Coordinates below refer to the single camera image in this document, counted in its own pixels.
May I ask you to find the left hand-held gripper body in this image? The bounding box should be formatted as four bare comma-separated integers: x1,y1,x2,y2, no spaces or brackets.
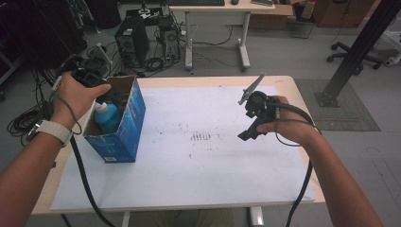
61,43,113,89

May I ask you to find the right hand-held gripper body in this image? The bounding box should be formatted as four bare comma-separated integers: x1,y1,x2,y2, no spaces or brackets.
237,72,282,127

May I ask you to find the blue liquid bottle white cap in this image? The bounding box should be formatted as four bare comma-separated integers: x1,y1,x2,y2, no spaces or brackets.
94,102,123,135

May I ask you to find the blue cardboard box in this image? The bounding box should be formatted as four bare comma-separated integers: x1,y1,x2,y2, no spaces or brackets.
82,75,147,164

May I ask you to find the person's left hand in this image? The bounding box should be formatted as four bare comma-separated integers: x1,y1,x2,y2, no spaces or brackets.
50,71,113,131

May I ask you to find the person's right hand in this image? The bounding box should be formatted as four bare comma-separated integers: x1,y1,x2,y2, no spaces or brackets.
255,95,323,148

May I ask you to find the black computer tower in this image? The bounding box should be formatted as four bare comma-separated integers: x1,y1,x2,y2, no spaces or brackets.
113,15,150,69

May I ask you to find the white paper sheet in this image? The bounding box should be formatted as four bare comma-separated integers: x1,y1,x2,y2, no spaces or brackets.
50,85,316,212

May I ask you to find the white band wristwatch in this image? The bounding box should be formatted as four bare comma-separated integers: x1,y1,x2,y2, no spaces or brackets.
26,119,74,148

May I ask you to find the dark curtain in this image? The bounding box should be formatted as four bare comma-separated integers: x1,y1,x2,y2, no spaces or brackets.
0,0,88,93

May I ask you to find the open computer case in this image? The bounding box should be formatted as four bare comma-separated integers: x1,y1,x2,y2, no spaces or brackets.
157,15,183,64

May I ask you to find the brown cardboard box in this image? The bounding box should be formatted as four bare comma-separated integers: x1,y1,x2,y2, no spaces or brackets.
249,3,296,31

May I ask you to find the grey floor mat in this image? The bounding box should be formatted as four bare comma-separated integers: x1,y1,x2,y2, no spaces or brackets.
294,79,381,132

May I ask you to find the black office chair base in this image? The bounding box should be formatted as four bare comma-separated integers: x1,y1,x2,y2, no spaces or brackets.
325,41,384,77

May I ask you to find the white desk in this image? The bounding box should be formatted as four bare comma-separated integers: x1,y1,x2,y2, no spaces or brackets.
168,0,277,71

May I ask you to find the black keyboard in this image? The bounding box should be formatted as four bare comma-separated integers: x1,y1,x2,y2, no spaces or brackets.
166,0,226,8

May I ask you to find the large brown cabinet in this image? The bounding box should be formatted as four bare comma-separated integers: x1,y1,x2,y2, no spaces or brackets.
311,0,376,28

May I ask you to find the thin black cable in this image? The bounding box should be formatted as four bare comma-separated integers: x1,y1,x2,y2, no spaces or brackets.
274,118,323,148

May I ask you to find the thin grey cable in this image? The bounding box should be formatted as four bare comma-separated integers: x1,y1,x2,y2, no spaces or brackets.
50,75,83,136

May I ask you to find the thick black cable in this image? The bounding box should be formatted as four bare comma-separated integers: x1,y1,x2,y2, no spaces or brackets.
268,99,315,227
69,135,116,227

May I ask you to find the bundle of black floor cables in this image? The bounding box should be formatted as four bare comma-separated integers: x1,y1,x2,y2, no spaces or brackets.
7,67,64,148

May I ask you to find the black wire stand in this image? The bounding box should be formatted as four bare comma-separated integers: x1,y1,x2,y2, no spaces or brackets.
289,12,316,40

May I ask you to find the black metal post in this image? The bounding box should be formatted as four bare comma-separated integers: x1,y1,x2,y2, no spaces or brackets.
316,0,401,108

